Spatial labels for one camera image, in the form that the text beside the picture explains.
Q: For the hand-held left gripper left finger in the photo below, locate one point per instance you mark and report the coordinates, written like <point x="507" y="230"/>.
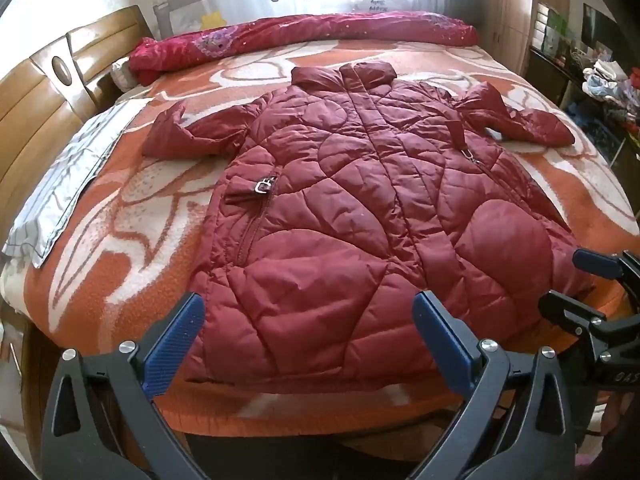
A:
<point x="172" y="340"/>

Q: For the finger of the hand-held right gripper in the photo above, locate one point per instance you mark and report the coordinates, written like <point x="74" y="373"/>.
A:
<point x="595" y="262"/>
<point x="565" y="307"/>

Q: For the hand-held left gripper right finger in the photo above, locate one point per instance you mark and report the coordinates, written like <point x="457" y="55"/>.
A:
<point x="442" y="340"/>

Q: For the red quilted jacket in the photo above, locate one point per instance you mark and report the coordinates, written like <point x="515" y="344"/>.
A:
<point x="350" y="210"/>

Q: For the pile of pale clothes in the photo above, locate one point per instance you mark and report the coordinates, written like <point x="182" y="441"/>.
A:
<point x="605" y="80"/>

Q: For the orange and white blanket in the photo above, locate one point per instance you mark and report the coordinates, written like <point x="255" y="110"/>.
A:
<point x="165" y="200"/>

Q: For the wooden nightstand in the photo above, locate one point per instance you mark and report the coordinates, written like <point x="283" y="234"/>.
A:
<point x="22" y="390"/>

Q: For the dark low cabinet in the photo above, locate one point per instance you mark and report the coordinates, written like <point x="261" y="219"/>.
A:
<point x="550" y="75"/>

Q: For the grey striped pillowcase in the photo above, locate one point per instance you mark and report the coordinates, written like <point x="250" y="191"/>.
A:
<point x="65" y="175"/>

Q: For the dark flat screen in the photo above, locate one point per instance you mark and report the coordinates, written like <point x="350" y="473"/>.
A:
<point x="602" y="27"/>

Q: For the shelf of colourful boxes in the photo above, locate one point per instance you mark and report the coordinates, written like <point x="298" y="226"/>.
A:
<point x="550" y="27"/>

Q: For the wooden wardrobe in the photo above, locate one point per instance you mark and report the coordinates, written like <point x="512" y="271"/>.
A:
<point x="515" y="5"/>

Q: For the white pillow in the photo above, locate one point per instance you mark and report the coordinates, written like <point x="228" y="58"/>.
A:
<point x="122" y="75"/>

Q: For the wooden headboard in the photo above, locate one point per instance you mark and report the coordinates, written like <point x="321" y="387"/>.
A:
<point x="35" y="90"/>

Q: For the red floral quilt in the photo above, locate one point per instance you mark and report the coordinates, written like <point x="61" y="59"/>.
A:
<point x="300" y="30"/>

